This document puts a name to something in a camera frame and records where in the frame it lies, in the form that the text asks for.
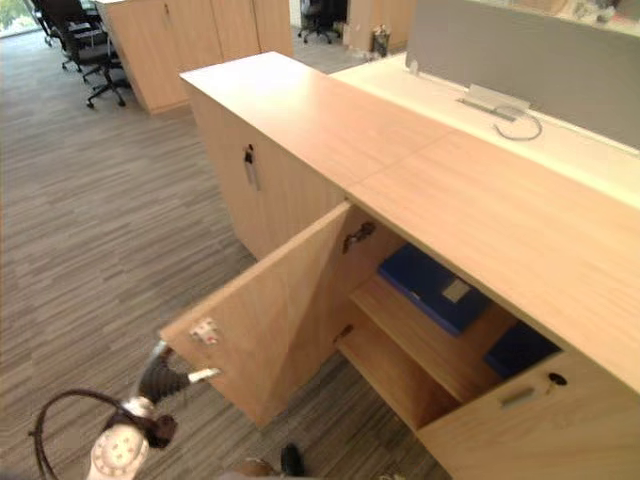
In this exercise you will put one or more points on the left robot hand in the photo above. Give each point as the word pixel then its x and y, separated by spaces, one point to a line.
pixel 160 377

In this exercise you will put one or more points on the wooden cabinet door with latch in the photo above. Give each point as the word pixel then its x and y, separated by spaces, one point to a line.
pixel 270 310

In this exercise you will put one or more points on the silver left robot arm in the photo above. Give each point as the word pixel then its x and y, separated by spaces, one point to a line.
pixel 117 450

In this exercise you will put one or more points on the metal door hinge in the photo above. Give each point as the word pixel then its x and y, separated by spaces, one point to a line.
pixel 357 236
pixel 343 333

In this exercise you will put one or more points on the closed wooden cabinet with key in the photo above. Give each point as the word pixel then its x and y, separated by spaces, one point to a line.
pixel 280 150

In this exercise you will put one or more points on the blue folder with label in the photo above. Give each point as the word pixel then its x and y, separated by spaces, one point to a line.
pixel 430 287

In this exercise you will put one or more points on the black office chair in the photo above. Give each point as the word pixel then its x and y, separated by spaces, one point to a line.
pixel 320 17
pixel 55 15
pixel 102 70

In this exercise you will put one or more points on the tall wooden cabinet row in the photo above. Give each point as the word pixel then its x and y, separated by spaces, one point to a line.
pixel 190 45

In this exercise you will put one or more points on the wooden office cabinet with shelves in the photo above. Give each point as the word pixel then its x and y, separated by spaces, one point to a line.
pixel 490 210

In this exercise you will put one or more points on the black cabinet key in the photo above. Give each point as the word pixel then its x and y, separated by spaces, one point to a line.
pixel 555 381

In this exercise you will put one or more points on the white office desk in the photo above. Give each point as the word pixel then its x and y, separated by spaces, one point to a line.
pixel 565 145

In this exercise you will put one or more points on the key with white tag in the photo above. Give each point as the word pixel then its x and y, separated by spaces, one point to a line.
pixel 251 167

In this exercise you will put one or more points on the black waste bin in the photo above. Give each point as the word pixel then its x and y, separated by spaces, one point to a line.
pixel 380 42

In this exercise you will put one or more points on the grey desk partition panel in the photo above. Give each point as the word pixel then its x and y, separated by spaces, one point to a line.
pixel 550 55

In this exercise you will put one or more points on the silver partition bracket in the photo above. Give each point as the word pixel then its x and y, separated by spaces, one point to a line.
pixel 495 100

